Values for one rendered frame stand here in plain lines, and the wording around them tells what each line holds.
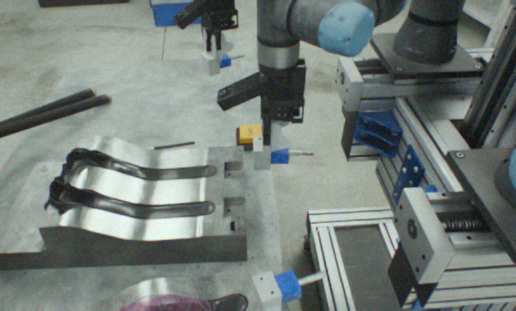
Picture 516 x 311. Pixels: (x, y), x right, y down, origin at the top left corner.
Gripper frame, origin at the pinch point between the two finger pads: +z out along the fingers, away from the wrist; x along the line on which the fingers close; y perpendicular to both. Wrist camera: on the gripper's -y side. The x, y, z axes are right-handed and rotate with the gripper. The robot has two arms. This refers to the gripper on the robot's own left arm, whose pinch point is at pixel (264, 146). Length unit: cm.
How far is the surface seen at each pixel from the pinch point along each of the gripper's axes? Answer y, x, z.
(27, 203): -51, -8, 9
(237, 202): -5.8, -9.2, 7.6
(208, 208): -11.4, -11.9, 6.3
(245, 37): -11, 266, 95
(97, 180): -34.1, -7.8, 2.1
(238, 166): -6.0, 1.6, 7.3
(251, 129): -3.1, 20.7, 11.2
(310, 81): 40, 188, 95
